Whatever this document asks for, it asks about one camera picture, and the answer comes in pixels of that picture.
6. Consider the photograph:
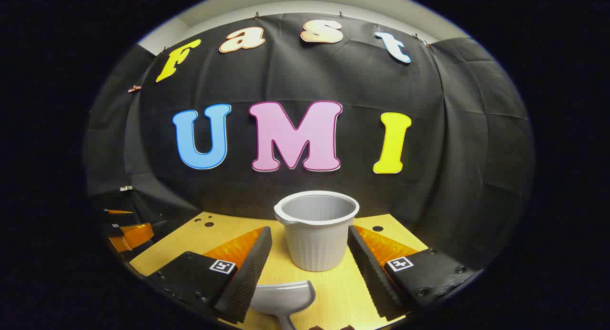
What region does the grey plastic garbage bin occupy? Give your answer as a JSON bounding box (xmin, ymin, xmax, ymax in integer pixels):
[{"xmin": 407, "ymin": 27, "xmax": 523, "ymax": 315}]
[{"xmin": 274, "ymin": 191, "xmax": 360, "ymax": 272}]

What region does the grey plastic dustpan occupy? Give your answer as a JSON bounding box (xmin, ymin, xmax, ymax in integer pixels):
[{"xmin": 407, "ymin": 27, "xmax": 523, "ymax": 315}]
[{"xmin": 250, "ymin": 281, "xmax": 316, "ymax": 330}]

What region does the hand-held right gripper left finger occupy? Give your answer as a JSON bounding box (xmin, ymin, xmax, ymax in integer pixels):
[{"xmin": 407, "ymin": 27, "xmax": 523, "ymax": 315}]
[{"xmin": 147, "ymin": 227, "xmax": 273, "ymax": 324}]

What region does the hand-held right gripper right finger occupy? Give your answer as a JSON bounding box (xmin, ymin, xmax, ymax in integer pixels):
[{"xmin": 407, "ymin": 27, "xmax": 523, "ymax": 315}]
[{"xmin": 348, "ymin": 225, "xmax": 477, "ymax": 321}]

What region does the black backdrop cloth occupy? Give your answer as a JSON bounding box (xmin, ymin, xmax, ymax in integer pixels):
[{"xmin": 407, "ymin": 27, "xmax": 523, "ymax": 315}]
[{"xmin": 83, "ymin": 12, "xmax": 537, "ymax": 273}]

